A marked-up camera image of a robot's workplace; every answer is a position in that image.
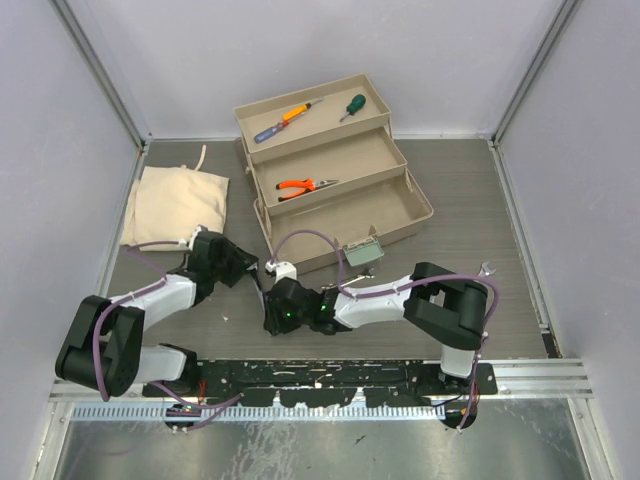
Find yellow handled tool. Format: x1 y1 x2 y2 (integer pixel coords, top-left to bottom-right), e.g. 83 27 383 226
282 97 324 124

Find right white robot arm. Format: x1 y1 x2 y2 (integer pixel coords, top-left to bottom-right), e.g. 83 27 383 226
264 260 493 394

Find silver wrench near right arm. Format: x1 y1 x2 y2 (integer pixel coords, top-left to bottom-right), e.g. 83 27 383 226
478 261 496 277

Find beige cloth bag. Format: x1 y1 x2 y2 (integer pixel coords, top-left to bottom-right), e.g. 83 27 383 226
120 146 229 251

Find green handled screwdriver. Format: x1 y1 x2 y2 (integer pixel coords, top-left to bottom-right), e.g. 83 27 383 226
339 94 367 122

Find brown translucent toolbox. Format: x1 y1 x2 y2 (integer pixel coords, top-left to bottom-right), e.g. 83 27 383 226
234 74 434 273

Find large silver wrench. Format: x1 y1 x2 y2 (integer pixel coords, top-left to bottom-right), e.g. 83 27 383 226
248 265 264 301

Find blue handled screwdriver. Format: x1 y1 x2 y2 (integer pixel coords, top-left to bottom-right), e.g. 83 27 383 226
254 120 289 144

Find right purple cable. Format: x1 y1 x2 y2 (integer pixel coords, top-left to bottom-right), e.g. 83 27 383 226
267 228 502 431

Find orange handled pliers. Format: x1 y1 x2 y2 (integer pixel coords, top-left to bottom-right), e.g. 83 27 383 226
276 178 338 202

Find small silver wrench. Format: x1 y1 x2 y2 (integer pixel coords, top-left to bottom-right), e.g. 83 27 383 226
321 268 375 291

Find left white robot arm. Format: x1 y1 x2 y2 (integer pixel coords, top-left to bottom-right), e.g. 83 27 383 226
55 227 258 401

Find slotted cable duct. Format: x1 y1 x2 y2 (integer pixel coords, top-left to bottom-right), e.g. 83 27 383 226
71 402 446 422

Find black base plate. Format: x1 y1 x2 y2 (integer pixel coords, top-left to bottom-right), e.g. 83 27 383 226
143 360 498 408

